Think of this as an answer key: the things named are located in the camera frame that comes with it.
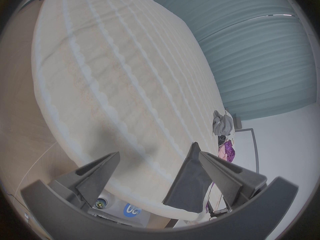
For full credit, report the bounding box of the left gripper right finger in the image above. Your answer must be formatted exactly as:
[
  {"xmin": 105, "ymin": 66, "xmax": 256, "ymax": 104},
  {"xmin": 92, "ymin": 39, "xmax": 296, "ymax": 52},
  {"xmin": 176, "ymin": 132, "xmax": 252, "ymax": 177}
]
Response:
[{"xmin": 199, "ymin": 151, "xmax": 268, "ymax": 212}]

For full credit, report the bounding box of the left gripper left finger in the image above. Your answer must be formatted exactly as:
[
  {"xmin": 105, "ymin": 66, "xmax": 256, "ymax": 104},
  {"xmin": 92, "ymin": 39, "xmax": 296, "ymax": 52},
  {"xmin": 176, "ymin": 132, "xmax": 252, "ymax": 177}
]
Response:
[{"xmin": 49, "ymin": 151, "xmax": 120, "ymax": 207}]

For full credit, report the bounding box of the black T-shirt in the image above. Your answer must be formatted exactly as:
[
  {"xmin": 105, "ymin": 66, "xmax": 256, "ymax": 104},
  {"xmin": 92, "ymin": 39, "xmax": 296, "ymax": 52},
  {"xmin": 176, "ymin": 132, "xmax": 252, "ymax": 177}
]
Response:
[{"xmin": 162, "ymin": 142, "xmax": 214, "ymax": 213}]

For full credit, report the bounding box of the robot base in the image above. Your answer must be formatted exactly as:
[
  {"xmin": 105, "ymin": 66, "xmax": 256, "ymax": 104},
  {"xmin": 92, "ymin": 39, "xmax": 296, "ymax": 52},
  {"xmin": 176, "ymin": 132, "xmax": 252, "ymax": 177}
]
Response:
[{"xmin": 87, "ymin": 194, "xmax": 152, "ymax": 227}]

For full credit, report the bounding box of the purple garment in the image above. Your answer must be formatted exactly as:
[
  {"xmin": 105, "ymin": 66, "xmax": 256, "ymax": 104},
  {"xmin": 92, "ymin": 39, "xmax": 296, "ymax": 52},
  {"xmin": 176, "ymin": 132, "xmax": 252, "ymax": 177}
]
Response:
[{"xmin": 224, "ymin": 140, "xmax": 236, "ymax": 162}]

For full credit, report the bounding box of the white printed pillow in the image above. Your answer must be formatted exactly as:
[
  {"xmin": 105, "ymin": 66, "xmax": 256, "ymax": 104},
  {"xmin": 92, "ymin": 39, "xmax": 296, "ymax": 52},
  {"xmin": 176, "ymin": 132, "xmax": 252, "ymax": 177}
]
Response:
[{"xmin": 225, "ymin": 110, "xmax": 237, "ymax": 147}]

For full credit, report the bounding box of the grey garment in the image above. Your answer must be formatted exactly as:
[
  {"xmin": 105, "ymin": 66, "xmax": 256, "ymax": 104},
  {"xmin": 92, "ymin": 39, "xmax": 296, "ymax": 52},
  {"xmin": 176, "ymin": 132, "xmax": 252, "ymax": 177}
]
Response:
[{"xmin": 212, "ymin": 110, "xmax": 234, "ymax": 136}]

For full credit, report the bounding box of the blue-green curtain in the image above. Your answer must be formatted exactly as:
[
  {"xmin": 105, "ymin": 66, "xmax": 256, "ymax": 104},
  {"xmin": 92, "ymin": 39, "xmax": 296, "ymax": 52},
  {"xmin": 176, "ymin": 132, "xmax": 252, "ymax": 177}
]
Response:
[{"xmin": 145, "ymin": 0, "xmax": 315, "ymax": 121}]

